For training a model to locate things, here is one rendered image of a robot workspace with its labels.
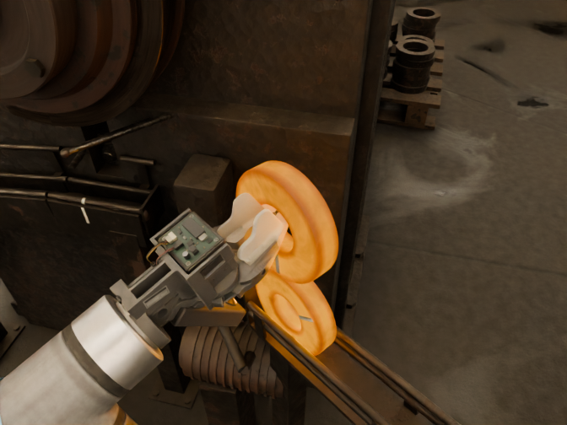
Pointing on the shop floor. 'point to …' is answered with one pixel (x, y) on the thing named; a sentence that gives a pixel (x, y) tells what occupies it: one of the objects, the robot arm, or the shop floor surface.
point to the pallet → (413, 70)
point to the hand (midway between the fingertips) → (283, 212)
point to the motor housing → (228, 373)
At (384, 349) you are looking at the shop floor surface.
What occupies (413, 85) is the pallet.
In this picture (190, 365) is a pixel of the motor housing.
